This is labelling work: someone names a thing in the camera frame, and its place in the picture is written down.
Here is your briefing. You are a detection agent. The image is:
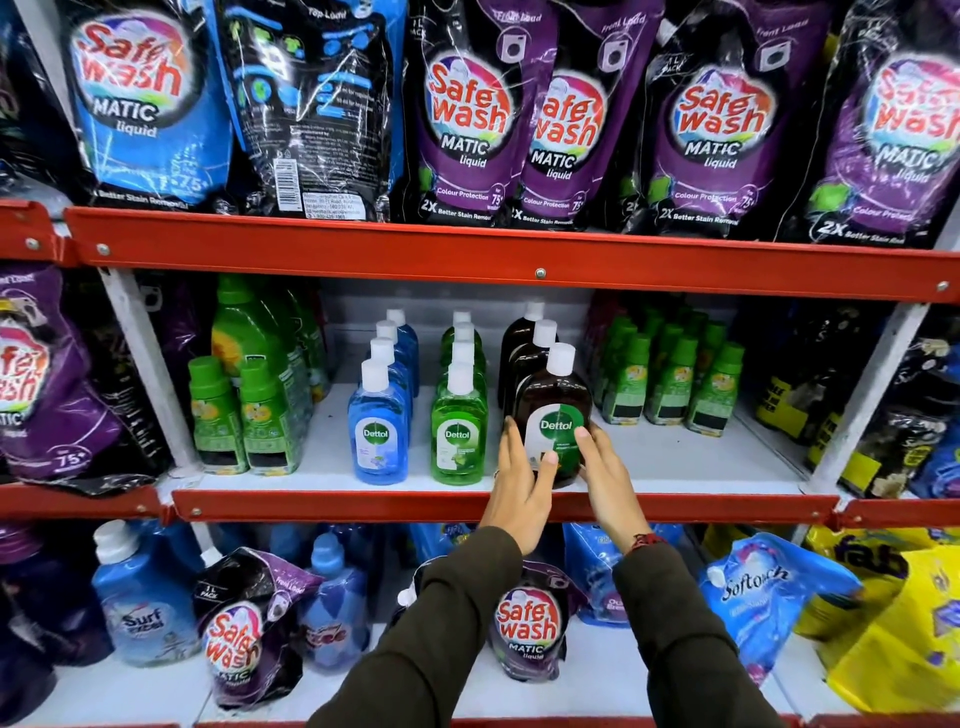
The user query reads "blue antiseptic bottle white cap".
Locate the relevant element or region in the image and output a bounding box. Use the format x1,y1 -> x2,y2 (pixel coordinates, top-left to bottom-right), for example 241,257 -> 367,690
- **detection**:
385,308 -> 421,397
375,320 -> 418,406
348,358 -> 411,487
367,337 -> 414,421

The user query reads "light blue refill pouch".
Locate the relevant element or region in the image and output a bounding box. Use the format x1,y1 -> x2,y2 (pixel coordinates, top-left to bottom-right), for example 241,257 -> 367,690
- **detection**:
562,522 -> 685,629

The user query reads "person's left forearm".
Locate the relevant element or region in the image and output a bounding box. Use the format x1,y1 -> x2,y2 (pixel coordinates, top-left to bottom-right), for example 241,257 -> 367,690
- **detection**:
307,526 -> 525,728

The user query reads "large green dishwash bottle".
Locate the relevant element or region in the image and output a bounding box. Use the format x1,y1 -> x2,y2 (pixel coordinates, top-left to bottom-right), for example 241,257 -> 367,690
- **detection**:
210,273 -> 316,451
285,285 -> 333,404

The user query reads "blue fabric conditioner bottle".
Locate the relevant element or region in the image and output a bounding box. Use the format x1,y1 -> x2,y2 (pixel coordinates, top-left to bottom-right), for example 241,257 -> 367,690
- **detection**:
298,531 -> 374,674

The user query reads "long red shelf beam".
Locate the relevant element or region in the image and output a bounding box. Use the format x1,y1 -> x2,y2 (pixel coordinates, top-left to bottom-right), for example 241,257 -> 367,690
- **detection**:
0,712 -> 960,728
171,487 -> 843,528
63,205 -> 960,306

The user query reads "dark detergent pouch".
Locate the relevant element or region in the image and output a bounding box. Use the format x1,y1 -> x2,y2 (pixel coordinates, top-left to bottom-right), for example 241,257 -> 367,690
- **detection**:
0,0 -> 85,215

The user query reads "white shelf board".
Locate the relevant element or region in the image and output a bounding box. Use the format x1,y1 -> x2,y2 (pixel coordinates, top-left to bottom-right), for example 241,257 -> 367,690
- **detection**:
18,618 -> 860,727
176,382 -> 810,498

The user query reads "small green dishwash bottle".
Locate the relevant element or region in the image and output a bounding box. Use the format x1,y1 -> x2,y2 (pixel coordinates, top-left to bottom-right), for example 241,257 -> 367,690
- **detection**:
237,357 -> 303,478
187,355 -> 249,477

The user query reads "person's left hand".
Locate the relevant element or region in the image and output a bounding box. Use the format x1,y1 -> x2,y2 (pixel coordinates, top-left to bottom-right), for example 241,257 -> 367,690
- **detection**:
480,416 -> 561,556

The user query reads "small purple detergent pouch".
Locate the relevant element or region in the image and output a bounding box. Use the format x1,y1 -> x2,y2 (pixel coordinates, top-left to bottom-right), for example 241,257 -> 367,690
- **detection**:
486,558 -> 585,684

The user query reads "white shelf upright post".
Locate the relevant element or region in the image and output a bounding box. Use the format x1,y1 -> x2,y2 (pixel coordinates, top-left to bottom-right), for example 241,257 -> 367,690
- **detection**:
97,266 -> 205,481
801,300 -> 933,498

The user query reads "black and blue detergent pouch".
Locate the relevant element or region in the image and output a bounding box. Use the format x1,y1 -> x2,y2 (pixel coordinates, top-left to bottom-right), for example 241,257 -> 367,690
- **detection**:
216,0 -> 408,223

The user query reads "dark purple detergent bottle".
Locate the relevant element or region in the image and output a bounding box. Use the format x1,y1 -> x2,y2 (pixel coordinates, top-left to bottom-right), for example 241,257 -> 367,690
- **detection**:
0,523 -> 115,670

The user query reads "yellow detergent pouch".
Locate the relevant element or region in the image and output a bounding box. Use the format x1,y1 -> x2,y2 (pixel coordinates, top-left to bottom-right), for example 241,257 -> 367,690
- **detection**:
793,525 -> 960,642
825,547 -> 960,715

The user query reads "person's right hand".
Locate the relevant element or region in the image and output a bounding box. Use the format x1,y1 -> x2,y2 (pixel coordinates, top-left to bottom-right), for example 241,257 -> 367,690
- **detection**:
573,423 -> 654,554

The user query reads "dark blue pouch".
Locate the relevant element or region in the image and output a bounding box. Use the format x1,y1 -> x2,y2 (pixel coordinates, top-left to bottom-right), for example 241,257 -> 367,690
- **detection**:
906,416 -> 960,501

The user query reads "short red shelf beam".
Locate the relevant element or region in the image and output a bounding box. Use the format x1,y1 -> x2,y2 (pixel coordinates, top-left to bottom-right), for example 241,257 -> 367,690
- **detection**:
0,482 -> 165,524
0,198 -> 78,269
834,496 -> 960,531

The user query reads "black and yellow pouch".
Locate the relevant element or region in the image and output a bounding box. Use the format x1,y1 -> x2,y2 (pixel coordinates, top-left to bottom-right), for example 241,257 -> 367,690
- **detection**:
752,303 -> 894,445
805,403 -> 949,501

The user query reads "blue fabric softener pouch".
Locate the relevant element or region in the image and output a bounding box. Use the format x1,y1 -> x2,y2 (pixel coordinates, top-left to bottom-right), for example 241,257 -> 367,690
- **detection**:
697,531 -> 865,688

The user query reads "brown antiseptic bottle white cap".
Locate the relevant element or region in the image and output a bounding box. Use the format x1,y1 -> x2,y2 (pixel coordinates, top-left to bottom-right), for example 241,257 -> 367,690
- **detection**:
513,342 -> 594,491
502,319 -> 560,418
498,301 -> 546,410

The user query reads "group of small green bottles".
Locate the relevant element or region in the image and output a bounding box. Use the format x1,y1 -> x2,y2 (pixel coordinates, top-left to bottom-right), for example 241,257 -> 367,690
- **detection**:
588,303 -> 747,439

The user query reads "blue detergent bottle white cap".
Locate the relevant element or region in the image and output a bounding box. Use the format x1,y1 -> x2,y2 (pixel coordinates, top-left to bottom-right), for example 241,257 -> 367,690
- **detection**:
90,519 -> 202,669

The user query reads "person's right forearm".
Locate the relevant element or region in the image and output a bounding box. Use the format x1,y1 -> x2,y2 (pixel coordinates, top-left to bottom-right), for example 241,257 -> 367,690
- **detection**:
612,543 -> 786,728

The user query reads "crumpled purple detergent pouch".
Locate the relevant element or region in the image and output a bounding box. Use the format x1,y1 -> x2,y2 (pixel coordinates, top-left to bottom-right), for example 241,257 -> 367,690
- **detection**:
192,546 -> 325,711

